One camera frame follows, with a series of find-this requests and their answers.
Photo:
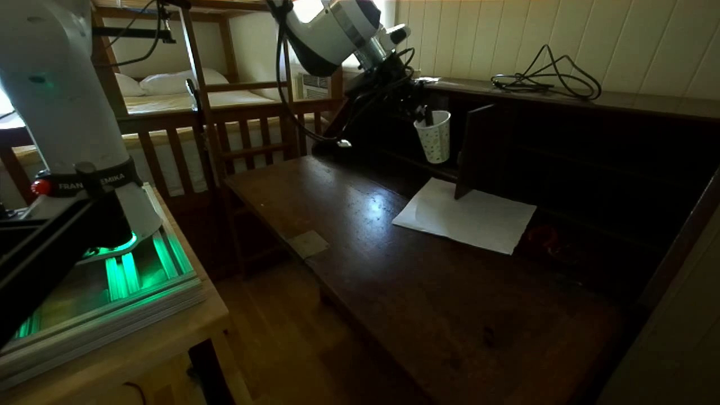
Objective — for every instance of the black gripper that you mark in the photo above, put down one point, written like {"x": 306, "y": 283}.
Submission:
{"x": 384, "y": 82}

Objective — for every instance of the black capped marker pen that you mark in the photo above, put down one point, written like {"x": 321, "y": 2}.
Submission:
{"x": 428, "y": 112}

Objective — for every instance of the white dotted paper cup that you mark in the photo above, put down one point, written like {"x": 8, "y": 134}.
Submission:
{"x": 434, "y": 143}

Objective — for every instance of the small wooden cabinet door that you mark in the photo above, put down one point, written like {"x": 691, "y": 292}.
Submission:
{"x": 474, "y": 149}

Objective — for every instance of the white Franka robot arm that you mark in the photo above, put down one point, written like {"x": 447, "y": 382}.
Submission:
{"x": 60, "y": 98}

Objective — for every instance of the white paper sheet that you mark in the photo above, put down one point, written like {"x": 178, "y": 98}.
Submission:
{"x": 474, "y": 221}

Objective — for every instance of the dark wooden slatted chair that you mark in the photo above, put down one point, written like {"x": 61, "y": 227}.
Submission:
{"x": 248, "y": 112}

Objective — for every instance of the small tan sticky note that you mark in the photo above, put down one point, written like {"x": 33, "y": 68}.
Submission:
{"x": 310, "y": 243}

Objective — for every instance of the white mattress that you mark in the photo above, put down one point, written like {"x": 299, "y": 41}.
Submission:
{"x": 225, "y": 100}

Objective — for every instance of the dark wooden secretary desk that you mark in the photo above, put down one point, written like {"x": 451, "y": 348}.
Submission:
{"x": 451, "y": 316}

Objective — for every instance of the white pillow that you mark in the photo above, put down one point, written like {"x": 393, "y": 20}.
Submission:
{"x": 170, "y": 82}

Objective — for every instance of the light wooden table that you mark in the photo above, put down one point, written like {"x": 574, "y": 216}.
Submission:
{"x": 149, "y": 351}

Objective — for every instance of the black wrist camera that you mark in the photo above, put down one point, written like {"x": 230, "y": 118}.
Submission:
{"x": 396, "y": 33}

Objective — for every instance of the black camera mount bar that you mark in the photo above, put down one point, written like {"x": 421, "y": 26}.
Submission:
{"x": 135, "y": 32}

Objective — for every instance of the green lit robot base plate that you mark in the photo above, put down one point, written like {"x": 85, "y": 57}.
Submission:
{"x": 135, "y": 283}

